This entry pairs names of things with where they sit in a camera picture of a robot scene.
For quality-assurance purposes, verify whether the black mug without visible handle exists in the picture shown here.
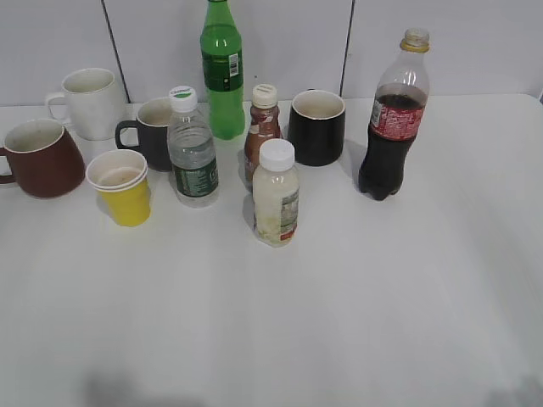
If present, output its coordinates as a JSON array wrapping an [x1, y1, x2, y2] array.
[[287, 89, 345, 167]]

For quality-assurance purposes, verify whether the brown drink bottle cream cap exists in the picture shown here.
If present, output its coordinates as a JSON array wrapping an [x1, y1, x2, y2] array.
[[244, 84, 282, 191]]

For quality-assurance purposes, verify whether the white ceramic mug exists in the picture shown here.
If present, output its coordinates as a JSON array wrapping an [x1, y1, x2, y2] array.
[[45, 68, 129, 141]]

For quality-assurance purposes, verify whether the cola bottle with red label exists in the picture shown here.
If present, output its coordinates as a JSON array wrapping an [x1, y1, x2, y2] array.
[[358, 28, 430, 201]]

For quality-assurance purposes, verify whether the yellow paper cup stack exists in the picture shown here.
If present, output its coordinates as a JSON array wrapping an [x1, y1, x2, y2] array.
[[86, 149, 151, 227]]

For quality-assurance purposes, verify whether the green soda bottle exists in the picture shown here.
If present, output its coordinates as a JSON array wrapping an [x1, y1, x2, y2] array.
[[199, 1, 245, 140]]

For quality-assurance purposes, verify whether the white milky drink bottle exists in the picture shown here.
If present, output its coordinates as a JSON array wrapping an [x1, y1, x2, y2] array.
[[252, 138, 299, 247]]

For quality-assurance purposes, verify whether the clear water bottle green label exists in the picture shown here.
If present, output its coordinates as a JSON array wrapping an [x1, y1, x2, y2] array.
[[167, 86, 219, 209]]

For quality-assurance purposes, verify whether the red ceramic mug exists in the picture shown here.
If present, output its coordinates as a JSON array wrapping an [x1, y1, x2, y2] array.
[[1, 119, 86, 198]]

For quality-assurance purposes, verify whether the dark grey mug with handle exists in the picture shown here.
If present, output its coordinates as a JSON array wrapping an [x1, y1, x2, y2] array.
[[115, 98, 172, 172]]

